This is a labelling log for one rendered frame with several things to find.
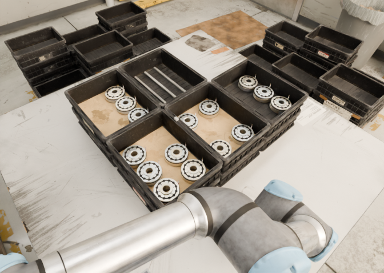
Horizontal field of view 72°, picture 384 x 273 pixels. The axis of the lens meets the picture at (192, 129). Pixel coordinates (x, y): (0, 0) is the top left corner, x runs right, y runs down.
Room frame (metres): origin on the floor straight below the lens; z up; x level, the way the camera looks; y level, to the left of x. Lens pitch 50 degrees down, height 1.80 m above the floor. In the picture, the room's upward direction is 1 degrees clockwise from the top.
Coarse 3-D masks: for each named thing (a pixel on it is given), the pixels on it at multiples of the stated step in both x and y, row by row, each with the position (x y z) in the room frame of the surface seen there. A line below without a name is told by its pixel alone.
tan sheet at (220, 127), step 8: (192, 112) 0.93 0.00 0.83; (224, 112) 0.94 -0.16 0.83; (200, 120) 0.88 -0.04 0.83; (208, 120) 0.88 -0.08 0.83; (216, 120) 0.88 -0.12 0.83; (224, 120) 0.88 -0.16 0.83; (232, 120) 0.89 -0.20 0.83; (200, 128) 0.83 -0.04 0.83; (208, 128) 0.83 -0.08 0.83; (216, 128) 0.83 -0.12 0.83; (224, 128) 0.83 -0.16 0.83; (232, 128) 0.83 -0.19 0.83; (208, 136) 0.78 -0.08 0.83; (216, 136) 0.78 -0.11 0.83; (224, 136) 0.78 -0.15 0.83; (232, 144) 0.73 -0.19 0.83
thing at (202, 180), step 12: (144, 120) 0.78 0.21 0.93; (120, 132) 0.71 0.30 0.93; (108, 144) 0.64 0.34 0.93; (204, 144) 0.65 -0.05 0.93; (120, 156) 0.58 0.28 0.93; (216, 156) 0.60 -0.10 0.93; (132, 168) 0.53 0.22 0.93; (216, 168) 0.54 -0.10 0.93; (204, 180) 0.49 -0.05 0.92; (156, 204) 0.40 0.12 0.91; (168, 204) 0.39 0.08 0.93
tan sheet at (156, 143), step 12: (156, 132) 0.80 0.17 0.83; (168, 132) 0.80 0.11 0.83; (132, 144) 0.72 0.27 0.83; (144, 144) 0.72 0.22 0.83; (156, 144) 0.72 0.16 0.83; (168, 144) 0.72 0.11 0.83; (156, 156) 0.66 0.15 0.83; (192, 156) 0.66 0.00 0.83; (168, 168) 0.60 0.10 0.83; (180, 168) 0.60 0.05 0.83; (180, 180) 0.54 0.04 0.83; (180, 192) 0.49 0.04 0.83
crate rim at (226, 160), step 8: (200, 88) 1.00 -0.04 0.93; (216, 88) 1.01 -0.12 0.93; (184, 96) 0.94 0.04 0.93; (168, 104) 0.88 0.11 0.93; (240, 104) 0.90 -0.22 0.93; (168, 112) 0.83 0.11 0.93; (264, 120) 0.80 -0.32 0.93; (264, 128) 0.75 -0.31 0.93; (200, 136) 0.70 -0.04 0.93; (256, 136) 0.70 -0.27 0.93; (208, 144) 0.65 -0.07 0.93; (248, 144) 0.66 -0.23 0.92; (216, 152) 0.61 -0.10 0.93; (232, 152) 0.62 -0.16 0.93; (240, 152) 0.63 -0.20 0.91; (224, 160) 0.58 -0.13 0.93
